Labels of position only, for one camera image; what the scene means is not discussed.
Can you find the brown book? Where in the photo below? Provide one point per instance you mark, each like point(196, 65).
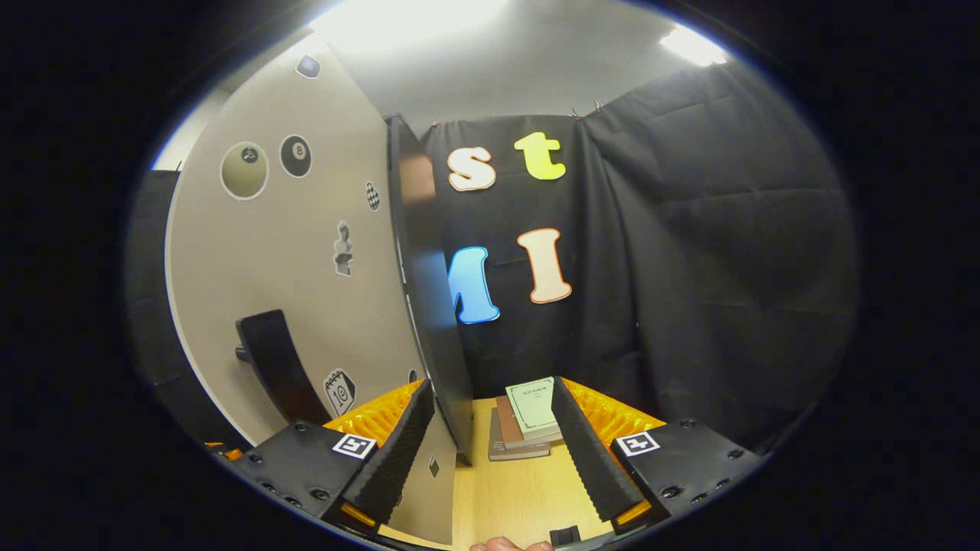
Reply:
point(509, 428)

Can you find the grey cabinet door with stickers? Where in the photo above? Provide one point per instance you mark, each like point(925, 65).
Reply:
point(268, 252)

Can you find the dark grey cabinet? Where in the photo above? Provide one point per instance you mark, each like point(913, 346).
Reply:
point(436, 321)

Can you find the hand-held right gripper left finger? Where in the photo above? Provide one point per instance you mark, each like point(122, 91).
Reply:
point(398, 451)

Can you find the black backdrop cloth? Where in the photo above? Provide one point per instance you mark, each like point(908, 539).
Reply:
point(727, 268)

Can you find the large ceiling light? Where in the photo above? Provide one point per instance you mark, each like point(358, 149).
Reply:
point(406, 19)

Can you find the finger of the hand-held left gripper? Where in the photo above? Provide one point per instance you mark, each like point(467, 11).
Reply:
point(226, 451)

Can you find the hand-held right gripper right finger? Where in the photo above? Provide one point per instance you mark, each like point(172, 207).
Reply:
point(589, 451)

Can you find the small ceiling light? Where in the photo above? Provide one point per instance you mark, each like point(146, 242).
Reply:
point(693, 46)

